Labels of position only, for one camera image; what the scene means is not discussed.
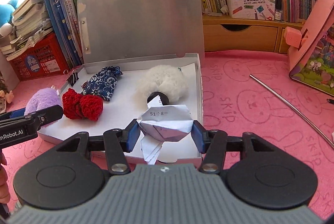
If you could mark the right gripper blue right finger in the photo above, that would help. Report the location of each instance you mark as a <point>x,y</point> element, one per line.
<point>200,137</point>

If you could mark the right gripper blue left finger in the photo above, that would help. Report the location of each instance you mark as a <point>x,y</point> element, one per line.
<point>130,136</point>

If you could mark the paper origami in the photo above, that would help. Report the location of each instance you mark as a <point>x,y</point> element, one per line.
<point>167,123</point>

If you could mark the purple fluffy plush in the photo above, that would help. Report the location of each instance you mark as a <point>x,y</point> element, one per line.
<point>44,98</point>

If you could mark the black round lid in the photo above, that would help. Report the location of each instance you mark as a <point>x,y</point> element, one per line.
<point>157,99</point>

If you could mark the blue floral fabric pouch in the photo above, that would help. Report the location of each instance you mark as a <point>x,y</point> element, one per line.
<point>103,83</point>

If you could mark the red crocheted bow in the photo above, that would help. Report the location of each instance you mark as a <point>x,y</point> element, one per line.
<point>81,107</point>

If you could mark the white fluffy plush ball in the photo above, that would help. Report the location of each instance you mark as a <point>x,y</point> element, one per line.
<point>167,82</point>

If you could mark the person's left hand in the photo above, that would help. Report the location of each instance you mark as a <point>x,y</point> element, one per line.
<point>4,189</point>

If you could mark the brown haired doll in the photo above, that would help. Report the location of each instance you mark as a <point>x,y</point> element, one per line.
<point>6,97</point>

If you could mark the red plastic basket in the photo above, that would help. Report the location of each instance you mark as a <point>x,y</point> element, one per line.
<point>43,60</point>

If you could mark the black binder clip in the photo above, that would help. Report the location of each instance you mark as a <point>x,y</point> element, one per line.
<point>71,77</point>

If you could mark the grey cardboard file box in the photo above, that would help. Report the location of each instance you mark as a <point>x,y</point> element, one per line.
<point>135,35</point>

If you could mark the metal rod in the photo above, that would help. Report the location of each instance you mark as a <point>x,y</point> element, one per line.
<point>293,108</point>

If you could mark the wooden drawer organizer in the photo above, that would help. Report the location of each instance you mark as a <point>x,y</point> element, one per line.
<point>222,33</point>

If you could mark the stack of books on basket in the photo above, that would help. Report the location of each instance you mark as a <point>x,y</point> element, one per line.
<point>31,23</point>

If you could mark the blue plush toy on books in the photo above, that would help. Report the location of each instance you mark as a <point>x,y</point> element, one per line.
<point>6,13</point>

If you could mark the pink triangular toy house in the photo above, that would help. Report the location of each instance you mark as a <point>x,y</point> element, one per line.
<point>310,52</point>

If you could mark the row of upright blue books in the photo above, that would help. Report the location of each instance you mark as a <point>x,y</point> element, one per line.
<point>66,27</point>

